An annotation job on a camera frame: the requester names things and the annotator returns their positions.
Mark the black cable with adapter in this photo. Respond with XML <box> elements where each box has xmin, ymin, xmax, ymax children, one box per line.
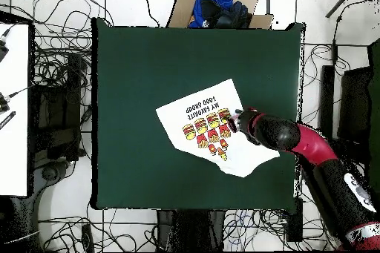
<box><xmin>331</xmin><ymin>0</ymin><xmax>380</xmax><ymax>68</ymax></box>

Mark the grey pedestal leg with caster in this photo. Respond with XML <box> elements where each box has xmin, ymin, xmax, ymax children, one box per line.
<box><xmin>29</xmin><ymin>160</ymin><xmax>72</xmax><ymax>206</ymax></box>

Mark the dark navy garment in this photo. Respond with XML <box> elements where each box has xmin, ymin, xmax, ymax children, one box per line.
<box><xmin>200</xmin><ymin>0</ymin><xmax>253</xmax><ymax>29</ymax></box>

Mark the black cable tangle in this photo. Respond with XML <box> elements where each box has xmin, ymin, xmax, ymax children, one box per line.
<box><xmin>0</xmin><ymin>0</ymin><xmax>115</xmax><ymax>88</ymax></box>
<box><xmin>296</xmin><ymin>43</ymin><xmax>353</xmax><ymax>147</ymax></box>
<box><xmin>38</xmin><ymin>202</ymin><xmax>167</xmax><ymax>252</ymax></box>
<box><xmin>222</xmin><ymin>208</ymin><xmax>336</xmax><ymax>251</ymax></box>

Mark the brown cardboard box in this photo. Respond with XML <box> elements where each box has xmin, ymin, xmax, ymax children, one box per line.
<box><xmin>166</xmin><ymin>0</ymin><xmax>275</xmax><ymax>30</ymax></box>

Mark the black power strip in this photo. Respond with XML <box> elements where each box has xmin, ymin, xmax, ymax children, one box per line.
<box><xmin>81</xmin><ymin>223</ymin><xmax>95</xmax><ymax>253</ymax></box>

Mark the black metal stand base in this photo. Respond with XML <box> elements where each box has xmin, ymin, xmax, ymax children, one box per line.
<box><xmin>29</xmin><ymin>52</ymin><xmax>87</xmax><ymax>162</ymax></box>
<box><xmin>317</xmin><ymin>64</ymin><xmax>373</xmax><ymax>171</ymax></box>

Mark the white side table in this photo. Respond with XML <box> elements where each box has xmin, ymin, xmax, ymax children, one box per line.
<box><xmin>0</xmin><ymin>22</ymin><xmax>30</xmax><ymax>197</ymax></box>

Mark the single black cable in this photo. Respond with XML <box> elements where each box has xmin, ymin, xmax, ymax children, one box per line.
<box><xmin>129</xmin><ymin>0</ymin><xmax>161</xmax><ymax>27</ymax></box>

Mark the black label strip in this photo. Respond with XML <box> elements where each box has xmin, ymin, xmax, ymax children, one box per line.
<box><xmin>0</xmin><ymin>111</ymin><xmax>16</xmax><ymax>131</ymax></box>

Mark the black camera device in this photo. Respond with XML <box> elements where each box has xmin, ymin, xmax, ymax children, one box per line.
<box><xmin>0</xmin><ymin>92</ymin><xmax>11</xmax><ymax>113</ymax></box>
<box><xmin>0</xmin><ymin>34</ymin><xmax>10</xmax><ymax>62</ymax></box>

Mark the dark green table cloth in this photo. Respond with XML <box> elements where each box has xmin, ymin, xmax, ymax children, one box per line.
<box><xmin>91</xmin><ymin>16</ymin><xmax>306</xmax><ymax>211</ymax></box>

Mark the black rectangular box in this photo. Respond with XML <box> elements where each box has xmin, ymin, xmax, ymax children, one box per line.
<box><xmin>286</xmin><ymin>197</ymin><xmax>304</xmax><ymax>243</ymax></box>

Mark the white printed t-shirt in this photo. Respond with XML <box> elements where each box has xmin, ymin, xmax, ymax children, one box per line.
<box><xmin>155</xmin><ymin>78</ymin><xmax>281</xmax><ymax>179</ymax></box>

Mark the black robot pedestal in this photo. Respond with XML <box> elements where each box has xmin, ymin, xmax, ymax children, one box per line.
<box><xmin>155</xmin><ymin>209</ymin><xmax>226</xmax><ymax>252</ymax></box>

